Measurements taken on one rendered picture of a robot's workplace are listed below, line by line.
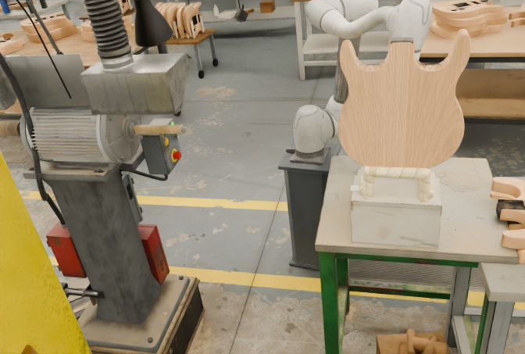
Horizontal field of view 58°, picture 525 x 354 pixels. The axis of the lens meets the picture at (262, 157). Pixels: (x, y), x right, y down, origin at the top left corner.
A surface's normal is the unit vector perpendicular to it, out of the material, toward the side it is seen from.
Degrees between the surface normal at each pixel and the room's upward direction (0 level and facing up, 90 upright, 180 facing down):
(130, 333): 24
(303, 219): 90
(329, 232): 0
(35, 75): 90
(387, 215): 90
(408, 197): 0
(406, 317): 0
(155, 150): 90
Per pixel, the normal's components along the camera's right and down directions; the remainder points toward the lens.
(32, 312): 0.97, 0.02
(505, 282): -0.11, -0.86
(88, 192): -0.22, 0.51
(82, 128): -0.25, 0.04
